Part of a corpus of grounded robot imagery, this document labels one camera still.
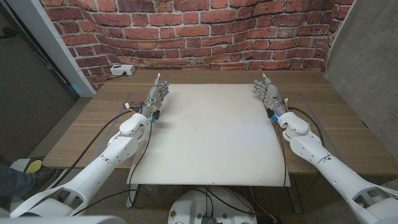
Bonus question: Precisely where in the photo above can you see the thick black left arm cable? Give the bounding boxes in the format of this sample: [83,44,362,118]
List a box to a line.
[49,110,138,190]

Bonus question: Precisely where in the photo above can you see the person's leg in jeans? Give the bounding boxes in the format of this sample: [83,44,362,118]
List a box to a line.
[0,164,37,198]

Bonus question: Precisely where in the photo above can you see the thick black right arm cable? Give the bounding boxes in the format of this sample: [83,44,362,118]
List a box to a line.
[287,106,326,147]

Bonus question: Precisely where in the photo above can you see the black socket box cable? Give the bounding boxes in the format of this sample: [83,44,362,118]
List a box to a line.
[106,72,127,82]

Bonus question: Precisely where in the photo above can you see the grey metal table leg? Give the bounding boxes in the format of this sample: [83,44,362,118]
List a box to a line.
[125,183,140,208]
[288,174,305,215]

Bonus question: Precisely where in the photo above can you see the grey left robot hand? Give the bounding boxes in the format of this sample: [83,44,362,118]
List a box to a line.
[141,73,170,121]

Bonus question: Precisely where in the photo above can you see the white power socket box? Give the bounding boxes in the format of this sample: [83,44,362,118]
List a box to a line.
[109,63,136,77]

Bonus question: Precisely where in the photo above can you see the red brick printed backdrop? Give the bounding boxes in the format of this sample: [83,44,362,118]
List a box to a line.
[39,0,356,91]

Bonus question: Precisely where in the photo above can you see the white table mat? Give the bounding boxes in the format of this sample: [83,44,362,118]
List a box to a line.
[126,83,292,188]

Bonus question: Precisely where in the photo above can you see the dark grey door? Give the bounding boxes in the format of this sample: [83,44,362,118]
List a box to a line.
[0,4,79,164]

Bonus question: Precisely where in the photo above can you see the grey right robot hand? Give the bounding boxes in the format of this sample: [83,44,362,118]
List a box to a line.
[251,73,289,119]

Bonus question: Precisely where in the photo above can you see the black and yellow floor object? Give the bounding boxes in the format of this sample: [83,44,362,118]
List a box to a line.
[24,156,57,188]

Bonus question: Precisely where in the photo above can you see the white door frame post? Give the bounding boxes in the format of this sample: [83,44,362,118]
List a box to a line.
[5,0,96,98]

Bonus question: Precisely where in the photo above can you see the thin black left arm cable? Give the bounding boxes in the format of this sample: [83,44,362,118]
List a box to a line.
[127,122,153,208]

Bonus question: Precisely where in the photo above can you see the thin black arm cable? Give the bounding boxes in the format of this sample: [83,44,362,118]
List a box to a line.
[127,122,153,208]
[272,120,288,187]

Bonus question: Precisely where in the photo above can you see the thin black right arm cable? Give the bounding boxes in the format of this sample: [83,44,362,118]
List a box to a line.
[272,120,288,187]

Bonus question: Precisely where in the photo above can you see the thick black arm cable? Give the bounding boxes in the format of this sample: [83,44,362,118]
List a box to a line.
[287,106,326,147]
[49,110,138,190]

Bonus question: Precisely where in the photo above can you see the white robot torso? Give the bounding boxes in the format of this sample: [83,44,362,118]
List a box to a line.
[167,186,259,224]

